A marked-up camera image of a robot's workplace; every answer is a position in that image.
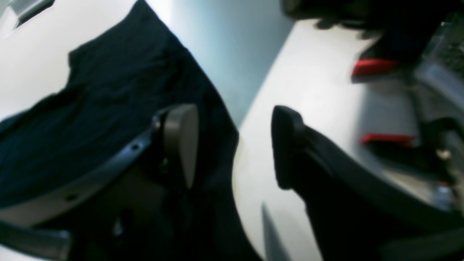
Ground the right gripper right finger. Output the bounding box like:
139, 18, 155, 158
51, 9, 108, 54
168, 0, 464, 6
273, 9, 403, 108
271, 105, 463, 261

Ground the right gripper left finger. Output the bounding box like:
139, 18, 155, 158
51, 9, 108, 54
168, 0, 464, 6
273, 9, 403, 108
1, 104, 199, 261

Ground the black t-shirt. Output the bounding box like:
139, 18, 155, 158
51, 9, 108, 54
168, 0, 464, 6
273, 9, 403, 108
1, 0, 261, 261

